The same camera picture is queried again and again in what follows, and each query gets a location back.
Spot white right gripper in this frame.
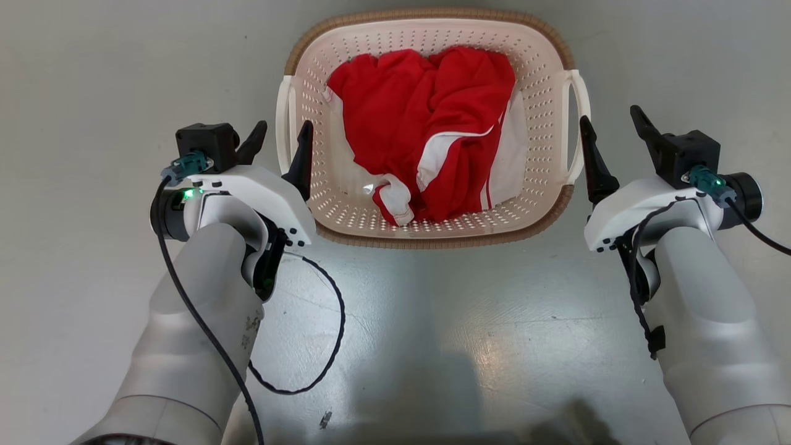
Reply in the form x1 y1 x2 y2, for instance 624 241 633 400
578 104 724 253

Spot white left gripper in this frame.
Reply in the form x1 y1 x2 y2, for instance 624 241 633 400
179 120 318 248

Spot cream perforated plastic laundry basket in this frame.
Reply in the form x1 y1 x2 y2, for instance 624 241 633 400
276 7 591 250

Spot red and white garment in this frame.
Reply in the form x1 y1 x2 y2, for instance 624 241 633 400
326 46 529 227

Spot left camera cable teal plug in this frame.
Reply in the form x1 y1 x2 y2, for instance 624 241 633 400
153 150 266 445

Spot camera cable teal plug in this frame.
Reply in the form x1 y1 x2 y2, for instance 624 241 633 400
153 150 266 445
687 164 791 256

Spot right camera cable teal plug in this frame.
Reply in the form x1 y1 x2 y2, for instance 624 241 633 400
687 164 791 256

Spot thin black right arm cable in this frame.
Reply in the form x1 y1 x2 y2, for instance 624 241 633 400
618 197 699 360

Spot thin black looping left cable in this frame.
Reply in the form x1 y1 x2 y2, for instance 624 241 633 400
247 251 347 396

